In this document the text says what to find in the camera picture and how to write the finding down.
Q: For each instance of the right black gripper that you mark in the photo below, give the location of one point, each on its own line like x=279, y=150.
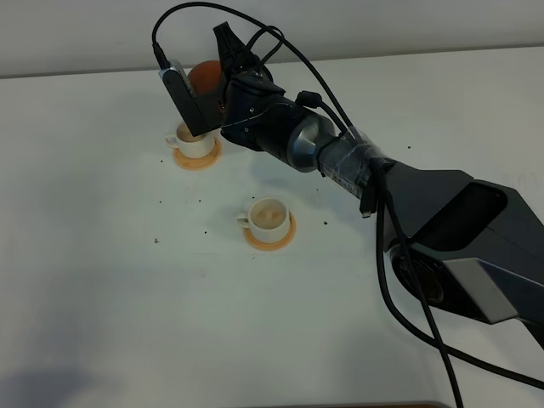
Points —
x=257, y=114

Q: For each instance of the brown clay teapot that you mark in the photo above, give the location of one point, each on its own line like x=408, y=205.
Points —
x=207, y=82

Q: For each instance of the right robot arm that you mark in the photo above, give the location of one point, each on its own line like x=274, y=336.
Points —
x=470, y=247

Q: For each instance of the far white teacup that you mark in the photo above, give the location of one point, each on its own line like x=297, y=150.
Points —
x=193, y=147

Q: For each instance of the white teacup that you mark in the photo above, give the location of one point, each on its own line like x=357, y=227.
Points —
x=193, y=147
x=267, y=219

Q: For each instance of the far orange coaster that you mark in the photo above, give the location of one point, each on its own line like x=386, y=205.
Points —
x=197, y=164

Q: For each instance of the orange coaster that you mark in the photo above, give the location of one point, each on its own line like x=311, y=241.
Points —
x=270, y=247
x=197, y=164

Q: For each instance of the near white teacup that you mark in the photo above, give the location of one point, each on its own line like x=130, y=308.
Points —
x=267, y=219

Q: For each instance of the near orange coaster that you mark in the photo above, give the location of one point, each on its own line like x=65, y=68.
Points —
x=270, y=247

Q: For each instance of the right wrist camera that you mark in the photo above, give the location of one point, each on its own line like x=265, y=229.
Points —
x=178, y=85

